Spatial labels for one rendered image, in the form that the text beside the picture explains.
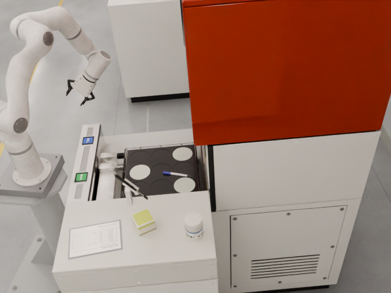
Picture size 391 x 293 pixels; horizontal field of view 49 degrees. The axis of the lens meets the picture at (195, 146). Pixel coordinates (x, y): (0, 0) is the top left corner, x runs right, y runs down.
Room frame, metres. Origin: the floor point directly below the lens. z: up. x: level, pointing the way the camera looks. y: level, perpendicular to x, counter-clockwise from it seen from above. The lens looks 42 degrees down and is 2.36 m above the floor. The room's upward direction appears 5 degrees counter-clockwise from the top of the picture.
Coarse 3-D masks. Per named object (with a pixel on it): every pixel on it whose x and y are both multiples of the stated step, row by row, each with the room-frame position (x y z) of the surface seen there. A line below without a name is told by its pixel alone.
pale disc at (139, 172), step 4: (132, 168) 1.52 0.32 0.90; (136, 168) 1.52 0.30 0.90; (140, 168) 1.52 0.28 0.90; (144, 168) 1.52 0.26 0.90; (148, 168) 1.51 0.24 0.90; (132, 172) 1.50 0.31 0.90; (136, 172) 1.49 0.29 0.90; (140, 172) 1.49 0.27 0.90; (144, 172) 1.49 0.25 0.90; (148, 172) 1.49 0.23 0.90; (132, 176) 1.47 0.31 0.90; (136, 176) 1.47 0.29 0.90; (140, 176) 1.46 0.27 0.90; (144, 176) 1.46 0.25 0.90
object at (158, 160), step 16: (128, 160) 1.58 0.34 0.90; (144, 160) 1.57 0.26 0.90; (160, 160) 1.56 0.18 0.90; (176, 160) 1.55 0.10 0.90; (192, 160) 1.54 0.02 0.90; (128, 176) 1.47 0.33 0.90; (160, 176) 1.46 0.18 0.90; (176, 176) 1.45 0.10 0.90; (192, 176) 1.44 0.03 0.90; (144, 192) 1.36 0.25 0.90; (160, 192) 1.35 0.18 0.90; (176, 192) 1.34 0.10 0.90
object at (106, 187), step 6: (102, 162) 1.61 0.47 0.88; (114, 162) 1.60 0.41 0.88; (102, 174) 1.52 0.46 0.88; (108, 174) 1.51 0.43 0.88; (102, 180) 1.48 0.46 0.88; (108, 180) 1.47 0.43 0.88; (114, 180) 1.47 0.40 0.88; (102, 186) 1.44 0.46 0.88; (108, 186) 1.44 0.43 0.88; (114, 186) 1.43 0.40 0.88; (102, 192) 1.40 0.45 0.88; (108, 192) 1.39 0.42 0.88; (114, 192) 1.40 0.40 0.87; (96, 198) 1.36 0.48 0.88; (102, 198) 1.36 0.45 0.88; (108, 198) 1.36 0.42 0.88; (114, 198) 1.37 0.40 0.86
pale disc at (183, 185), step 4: (180, 180) 1.42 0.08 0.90; (184, 180) 1.41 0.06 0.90; (188, 180) 1.41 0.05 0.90; (192, 180) 1.41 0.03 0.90; (176, 184) 1.39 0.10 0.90; (180, 184) 1.39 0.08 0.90; (184, 184) 1.39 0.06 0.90; (188, 184) 1.39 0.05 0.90; (192, 184) 1.38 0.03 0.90; (176, 188) 1.37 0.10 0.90; (180, 188) 1.36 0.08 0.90; (184, 188) 1.36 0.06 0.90; (188, 188) 1.36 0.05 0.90; (192, 188) 1.36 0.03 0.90; (180, 192) 1.34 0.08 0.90
